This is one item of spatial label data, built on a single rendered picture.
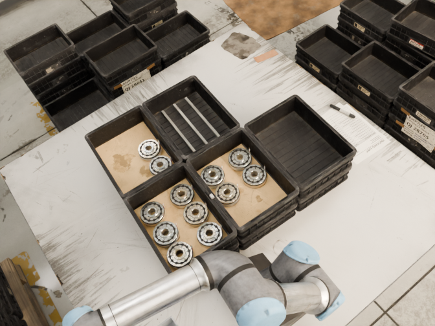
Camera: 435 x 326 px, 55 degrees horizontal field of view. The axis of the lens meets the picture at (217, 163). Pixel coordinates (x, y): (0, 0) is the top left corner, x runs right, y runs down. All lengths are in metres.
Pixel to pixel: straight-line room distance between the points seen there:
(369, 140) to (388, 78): 0.81
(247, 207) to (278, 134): 0.40
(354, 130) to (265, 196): 0.62
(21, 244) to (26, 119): 1.05
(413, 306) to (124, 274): 1.55
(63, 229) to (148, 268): 0.46
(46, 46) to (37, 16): 1.24
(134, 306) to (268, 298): 0.32
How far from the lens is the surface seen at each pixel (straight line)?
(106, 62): 2.95
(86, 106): 3.05
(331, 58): 3.08
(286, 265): 1.49
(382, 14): 3.29
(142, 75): 2.84
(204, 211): 1.72
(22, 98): 3.75
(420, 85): 2.71
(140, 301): 1.08
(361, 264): 1.83
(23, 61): 3.24
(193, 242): 1.71
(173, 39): 3.13
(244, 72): 2.38
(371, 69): 2.89
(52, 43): 3.27
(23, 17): 4.54
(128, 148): 2.00
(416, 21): 3.09
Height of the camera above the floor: 2.40
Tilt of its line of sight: 57 degrees down
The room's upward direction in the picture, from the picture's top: 11 degrees counter-clockwise
